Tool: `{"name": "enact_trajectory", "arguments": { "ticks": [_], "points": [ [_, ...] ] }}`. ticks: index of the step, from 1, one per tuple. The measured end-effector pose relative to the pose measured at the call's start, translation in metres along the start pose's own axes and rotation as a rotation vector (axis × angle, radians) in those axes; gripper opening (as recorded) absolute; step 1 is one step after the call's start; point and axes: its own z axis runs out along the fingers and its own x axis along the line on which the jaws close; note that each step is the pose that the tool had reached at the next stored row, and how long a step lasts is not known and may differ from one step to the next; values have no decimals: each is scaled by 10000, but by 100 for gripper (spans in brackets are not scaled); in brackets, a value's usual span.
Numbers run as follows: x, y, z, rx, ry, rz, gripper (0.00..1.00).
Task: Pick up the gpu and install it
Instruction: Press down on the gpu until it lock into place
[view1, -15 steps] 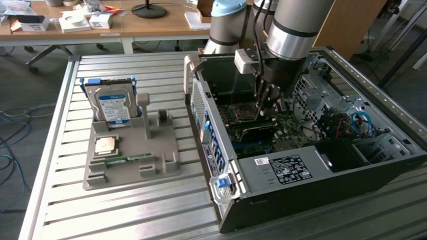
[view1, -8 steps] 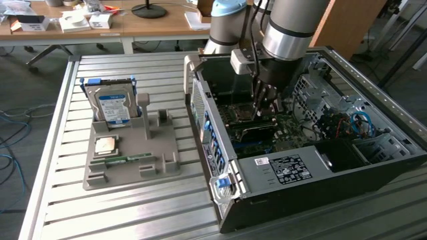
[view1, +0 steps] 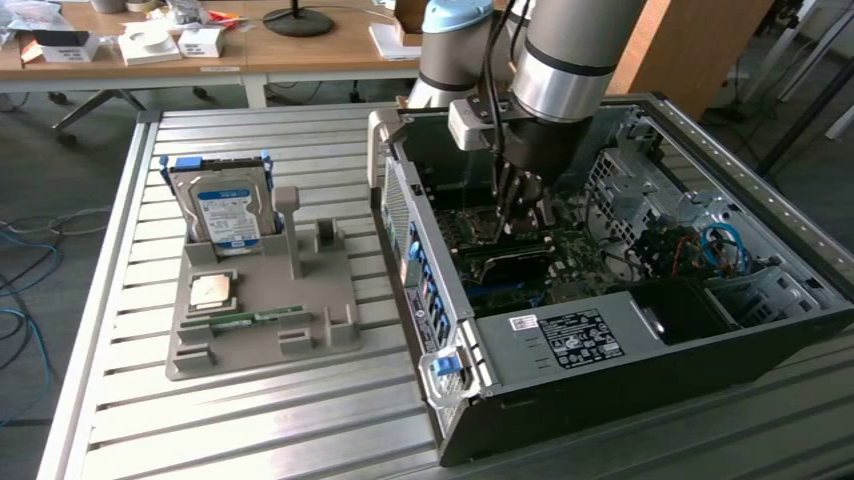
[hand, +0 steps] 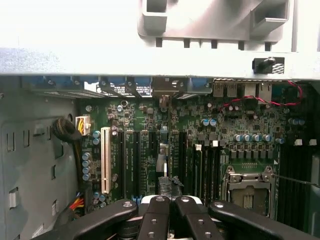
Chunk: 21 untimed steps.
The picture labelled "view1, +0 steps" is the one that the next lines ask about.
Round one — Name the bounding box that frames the small white cardboard box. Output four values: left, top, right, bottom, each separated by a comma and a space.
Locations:
178, 27, 226, 59

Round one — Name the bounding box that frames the black round lamp base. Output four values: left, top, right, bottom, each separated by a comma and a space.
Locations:
262, 0, 335, 38

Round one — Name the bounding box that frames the wooden cabinet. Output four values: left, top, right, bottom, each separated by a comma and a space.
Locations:
603, 0, 780, 121

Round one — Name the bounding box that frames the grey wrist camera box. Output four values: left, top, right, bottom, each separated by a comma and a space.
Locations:
447, 98, 513, 151

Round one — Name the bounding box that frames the white box with black top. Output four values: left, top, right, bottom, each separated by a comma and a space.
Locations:
32, 29, 102, 64

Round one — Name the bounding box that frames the black open PC case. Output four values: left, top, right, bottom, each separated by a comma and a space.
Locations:
365, 91, 854, 469

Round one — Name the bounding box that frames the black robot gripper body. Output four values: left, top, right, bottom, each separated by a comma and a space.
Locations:
497, 118, 590, 181

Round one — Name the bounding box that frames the green motherboard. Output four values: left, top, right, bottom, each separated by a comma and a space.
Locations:
426, 179, 642, 319

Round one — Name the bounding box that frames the white box with tape roll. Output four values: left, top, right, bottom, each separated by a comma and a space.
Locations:
118, 24, 183, 66

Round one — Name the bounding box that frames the red and black wire bundle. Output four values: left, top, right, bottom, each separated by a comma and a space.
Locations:
633, 227, 709, 279

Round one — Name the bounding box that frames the blue data wire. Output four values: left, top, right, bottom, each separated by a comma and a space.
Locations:
703, 222, 753, 276

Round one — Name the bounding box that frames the white booklet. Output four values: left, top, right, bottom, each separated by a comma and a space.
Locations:
369, 22, 426, 60

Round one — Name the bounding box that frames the metal disk bay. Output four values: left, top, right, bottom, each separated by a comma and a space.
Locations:
699, 264, 826, 329

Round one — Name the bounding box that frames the black installed RAM stick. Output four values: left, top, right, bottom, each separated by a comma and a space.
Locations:
455, 238, 555, 261

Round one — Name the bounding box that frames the blue expansion slot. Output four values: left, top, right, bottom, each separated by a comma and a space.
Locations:
465, 280, 533, 297

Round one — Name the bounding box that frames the wooden office desk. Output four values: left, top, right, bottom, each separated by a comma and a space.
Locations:
0, 0, 613, 109

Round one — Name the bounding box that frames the copper-topped CPU chip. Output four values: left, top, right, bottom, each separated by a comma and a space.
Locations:
188, 273, 235, 314

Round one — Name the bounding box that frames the grey power supply unit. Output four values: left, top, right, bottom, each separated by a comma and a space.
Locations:
459, 291, 673, 391

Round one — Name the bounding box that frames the hard disk in blue carrier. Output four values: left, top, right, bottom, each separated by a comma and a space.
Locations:
158, 148, 279, 257

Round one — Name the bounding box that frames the grey printed parts rack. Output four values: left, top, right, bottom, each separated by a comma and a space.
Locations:
164, 187, 367, 382

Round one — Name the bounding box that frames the blue floor cable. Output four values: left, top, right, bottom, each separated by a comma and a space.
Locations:
0, 219, 62, 426

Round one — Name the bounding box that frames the green RAM stick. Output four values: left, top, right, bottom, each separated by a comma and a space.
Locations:
179, 304, 306, 332

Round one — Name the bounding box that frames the CPU socket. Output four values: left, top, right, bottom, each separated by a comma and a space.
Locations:
458, 207, 509, 246

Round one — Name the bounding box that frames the grey floor cable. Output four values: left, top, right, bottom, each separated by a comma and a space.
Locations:
0, 207, 112, 236

